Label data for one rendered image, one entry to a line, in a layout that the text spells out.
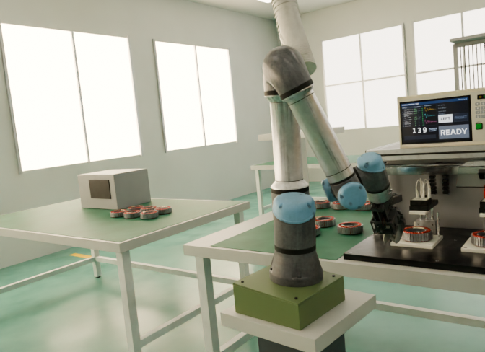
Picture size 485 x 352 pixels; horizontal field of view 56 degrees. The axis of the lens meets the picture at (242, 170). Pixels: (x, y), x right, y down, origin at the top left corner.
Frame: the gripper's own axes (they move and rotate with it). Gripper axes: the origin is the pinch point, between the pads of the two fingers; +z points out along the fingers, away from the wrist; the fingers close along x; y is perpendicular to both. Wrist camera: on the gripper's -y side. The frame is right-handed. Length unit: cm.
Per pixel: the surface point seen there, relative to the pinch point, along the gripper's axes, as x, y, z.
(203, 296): -92, 18, 30
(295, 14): -93, -149, -39
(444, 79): -135, -615, 257
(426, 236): 4.6, -14.3, 13.0
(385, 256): -4.8, 2.4, 7.0
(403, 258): 1.7, 2.7, 6.8
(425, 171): 1.9, -36.3, -0.1
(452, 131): 11.5, -46.5, -10.8
